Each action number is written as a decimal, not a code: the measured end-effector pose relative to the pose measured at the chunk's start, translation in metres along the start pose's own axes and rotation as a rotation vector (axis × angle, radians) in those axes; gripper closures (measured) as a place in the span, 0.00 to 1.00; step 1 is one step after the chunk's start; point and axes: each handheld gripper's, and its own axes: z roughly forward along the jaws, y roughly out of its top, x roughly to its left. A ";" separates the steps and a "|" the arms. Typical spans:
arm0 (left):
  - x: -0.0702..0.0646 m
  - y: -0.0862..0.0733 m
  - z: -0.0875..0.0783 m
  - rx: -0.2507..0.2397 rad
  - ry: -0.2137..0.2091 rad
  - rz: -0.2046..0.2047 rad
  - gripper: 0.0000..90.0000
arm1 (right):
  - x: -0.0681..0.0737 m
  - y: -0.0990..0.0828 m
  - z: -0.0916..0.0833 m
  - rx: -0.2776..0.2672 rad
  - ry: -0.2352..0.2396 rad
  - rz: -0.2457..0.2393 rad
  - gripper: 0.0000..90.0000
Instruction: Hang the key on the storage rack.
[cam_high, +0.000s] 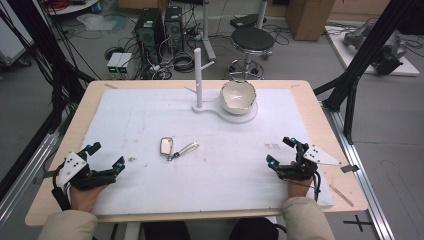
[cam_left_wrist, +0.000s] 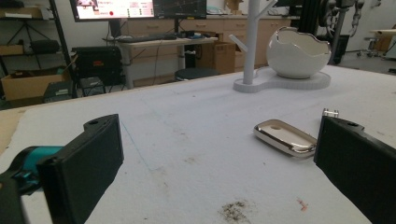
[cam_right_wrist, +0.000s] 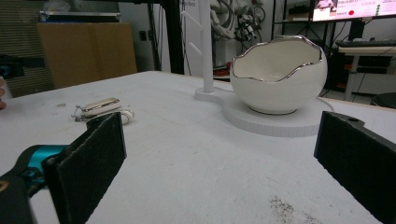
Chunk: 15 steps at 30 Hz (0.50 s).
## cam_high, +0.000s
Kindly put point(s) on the person's right leg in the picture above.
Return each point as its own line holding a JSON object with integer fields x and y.
{"x": 253, "y": 230}

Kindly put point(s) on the black metal frame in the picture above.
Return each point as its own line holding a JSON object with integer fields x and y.
{"x": 366, "y": 50}
{"x": 43, "y": 50}

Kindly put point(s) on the person's left hand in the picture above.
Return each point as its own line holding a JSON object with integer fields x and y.
{"x": 83, "y": 198}

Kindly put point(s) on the white key stand with post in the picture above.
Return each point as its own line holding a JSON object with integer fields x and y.
{"x": 198, "y": 80}

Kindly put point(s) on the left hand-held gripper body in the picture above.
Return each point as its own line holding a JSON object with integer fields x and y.
{"x": 71, "y": 166}

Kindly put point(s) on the silver car key with keyring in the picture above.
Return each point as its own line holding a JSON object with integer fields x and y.
{"x": 166, "y": 146}

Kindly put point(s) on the white eggshell-shaped bowl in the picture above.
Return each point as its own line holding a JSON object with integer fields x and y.
{"x": 237, "y": 96}

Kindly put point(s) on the black computer tower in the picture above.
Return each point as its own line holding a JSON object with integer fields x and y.
{"x": 174, "y": 28}
{"x": 149, "y": 30}

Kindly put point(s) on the white power unit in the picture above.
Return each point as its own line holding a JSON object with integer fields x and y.
{"x": 125, "y": 63}
{"x": 113, "y": 63}

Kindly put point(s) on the black tape piece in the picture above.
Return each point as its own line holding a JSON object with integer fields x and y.
{"x": 350, "y": 168}

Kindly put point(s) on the black round stool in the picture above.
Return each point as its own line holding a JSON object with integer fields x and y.
{"x": 252, "y": 39}

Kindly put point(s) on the aluminium rail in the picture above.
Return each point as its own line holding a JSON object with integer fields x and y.
{"x": 363, "y": 180}
{"x": 30, "y": 166}

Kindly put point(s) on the thin wooden stick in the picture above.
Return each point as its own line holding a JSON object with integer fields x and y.
{"x": 341, "y": 195}

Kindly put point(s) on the person's leg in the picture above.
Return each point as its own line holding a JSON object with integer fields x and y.
{"x": 166, "y": 230}
{"x": 253, "y": 230}

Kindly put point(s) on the black tape cross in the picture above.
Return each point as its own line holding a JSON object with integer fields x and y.
{"x": 357, "y": 222}

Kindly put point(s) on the white floor board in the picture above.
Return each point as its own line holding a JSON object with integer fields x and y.
{"x": 353, "y": 58}

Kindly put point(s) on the clear plastic bag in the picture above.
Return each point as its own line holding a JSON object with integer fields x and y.
{"x": 96, "y": 21}

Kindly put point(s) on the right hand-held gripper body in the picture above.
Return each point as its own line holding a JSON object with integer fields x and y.
{"x": 305, "y": 163}

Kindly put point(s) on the white desk leg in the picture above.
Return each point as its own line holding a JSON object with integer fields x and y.
{"x": 207, "y": 33}

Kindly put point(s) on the person's right hand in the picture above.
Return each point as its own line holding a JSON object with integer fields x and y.
{"x": 298, "y": 189}

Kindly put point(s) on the person's left leg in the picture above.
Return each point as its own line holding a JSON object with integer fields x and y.
{"x": 166, "y": 230}

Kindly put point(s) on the white foam mat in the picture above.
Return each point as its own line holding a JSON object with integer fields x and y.
{"x": 216, "y": 173}

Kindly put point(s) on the brown cardboard box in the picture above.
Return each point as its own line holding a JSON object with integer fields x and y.
{"x": 310, "y": 18}

